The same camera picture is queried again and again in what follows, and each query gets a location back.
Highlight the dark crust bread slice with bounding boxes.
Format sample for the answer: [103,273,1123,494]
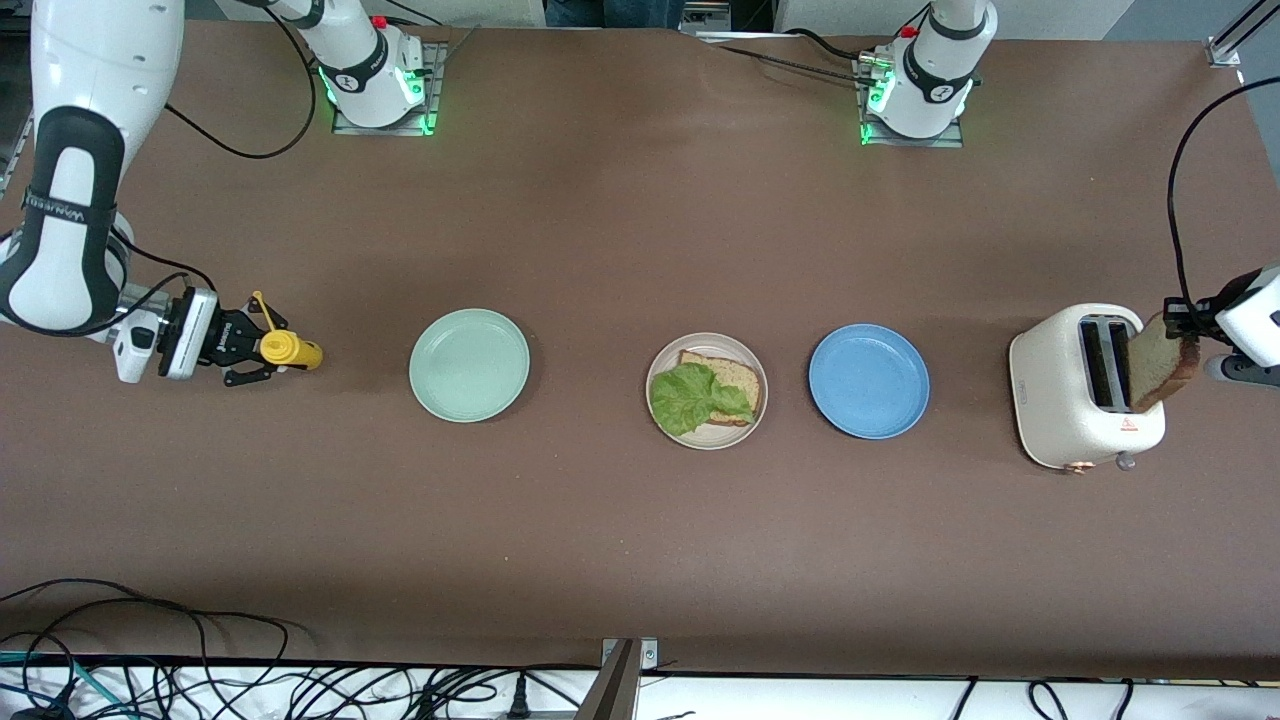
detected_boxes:
[1130,312,1202,413]

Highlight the yellow squeeze bottle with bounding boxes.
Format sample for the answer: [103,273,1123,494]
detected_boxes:
[250,290,324,372]

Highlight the green lettuce leaf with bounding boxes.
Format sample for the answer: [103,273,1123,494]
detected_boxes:
[649,362,756,438]

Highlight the light brown bread slice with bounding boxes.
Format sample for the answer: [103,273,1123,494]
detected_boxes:
[678,350,764,428]

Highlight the mint green plate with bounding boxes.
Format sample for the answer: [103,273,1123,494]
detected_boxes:
[408,308,531,424]

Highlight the blue plate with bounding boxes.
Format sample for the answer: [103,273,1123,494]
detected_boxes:
[808,323,931,440]

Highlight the beige plate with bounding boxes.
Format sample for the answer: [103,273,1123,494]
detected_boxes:
[645,332,769,451]

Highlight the white toaster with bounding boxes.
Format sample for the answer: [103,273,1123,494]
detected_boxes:
[1008,303,1167,474]

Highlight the brown table cover sheet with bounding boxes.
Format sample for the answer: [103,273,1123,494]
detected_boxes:
[0,18,1280,681]

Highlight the dark blue trouser legs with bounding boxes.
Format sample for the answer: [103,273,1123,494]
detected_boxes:
[545,0,686,29]

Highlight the dark grey metal bar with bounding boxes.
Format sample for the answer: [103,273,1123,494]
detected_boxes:
[573,640,641,720]

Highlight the aluminium frame rail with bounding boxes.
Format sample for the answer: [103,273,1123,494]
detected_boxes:
[1205,0,1280,69]
[0,100,36,193]

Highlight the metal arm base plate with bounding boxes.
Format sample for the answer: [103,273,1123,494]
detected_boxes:
[330,40,448,138]
[853,55,967,150]

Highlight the teal cable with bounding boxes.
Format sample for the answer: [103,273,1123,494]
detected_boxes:
[0,650,131,719]

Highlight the black braided cable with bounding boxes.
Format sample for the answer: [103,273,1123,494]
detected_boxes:
[695,30,881,86]

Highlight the grey metal bracket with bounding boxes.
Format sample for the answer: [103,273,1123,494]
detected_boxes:
[600,637,659,671]

